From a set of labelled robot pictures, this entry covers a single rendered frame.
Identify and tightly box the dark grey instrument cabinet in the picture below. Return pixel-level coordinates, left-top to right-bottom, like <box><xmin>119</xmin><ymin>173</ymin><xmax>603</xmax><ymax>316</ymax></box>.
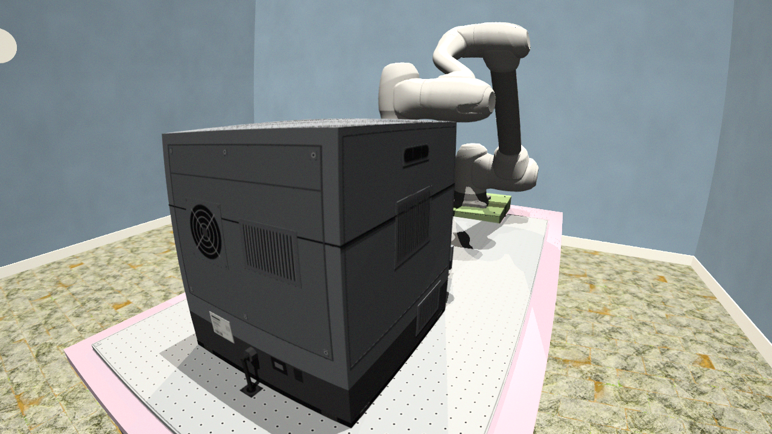
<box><xmin>162</xmin><ymin>119</ymin><xmax>457</xmax><ymax>428</ymax></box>

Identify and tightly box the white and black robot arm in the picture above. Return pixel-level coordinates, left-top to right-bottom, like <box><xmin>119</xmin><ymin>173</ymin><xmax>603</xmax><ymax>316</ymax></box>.
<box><xmin>378</xmin><ymin>22</ymin><xmax>539</xmax><ymax>209</ymax></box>

